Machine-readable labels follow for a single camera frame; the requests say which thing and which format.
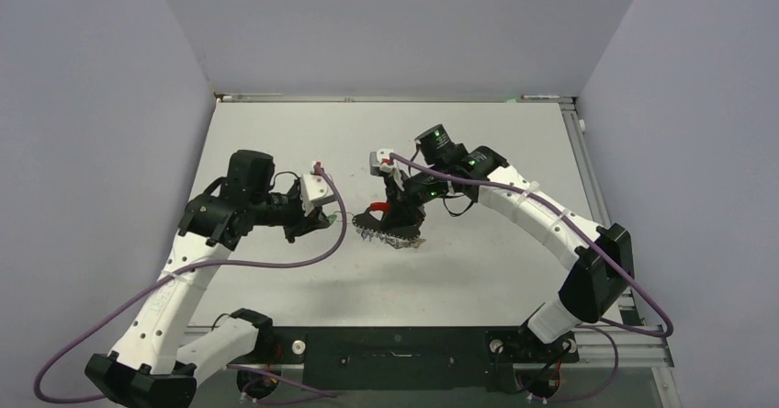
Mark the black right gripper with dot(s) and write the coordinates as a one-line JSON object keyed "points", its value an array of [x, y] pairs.
{"points": [[404, 209]]}

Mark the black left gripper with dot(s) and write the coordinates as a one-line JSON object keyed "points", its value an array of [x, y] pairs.
{"points": [[303, 224]]}

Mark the metal key holder red handle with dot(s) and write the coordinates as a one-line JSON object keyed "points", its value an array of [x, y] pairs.
{"points": [[394, 224]]}

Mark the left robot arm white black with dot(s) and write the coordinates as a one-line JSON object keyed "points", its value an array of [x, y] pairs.
{"points": [[150, 365]]}

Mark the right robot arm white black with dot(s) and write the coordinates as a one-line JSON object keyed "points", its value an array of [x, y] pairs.
{"points": [[598, 259]]}

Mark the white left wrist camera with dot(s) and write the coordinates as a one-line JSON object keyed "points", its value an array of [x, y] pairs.
{"points": [[314, 193]]}

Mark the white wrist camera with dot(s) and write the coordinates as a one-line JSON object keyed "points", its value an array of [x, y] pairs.
{"points": [[314, 193], [382, 165]]}

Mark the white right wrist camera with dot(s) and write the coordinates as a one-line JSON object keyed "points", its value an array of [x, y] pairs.
{"points": [[382, 165]]}

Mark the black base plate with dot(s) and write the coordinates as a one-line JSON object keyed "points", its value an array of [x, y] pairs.
{"points": [[410, 358]]}

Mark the aluminium frame rail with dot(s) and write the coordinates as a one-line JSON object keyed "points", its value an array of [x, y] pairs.
{"points": [[379, 245]]}

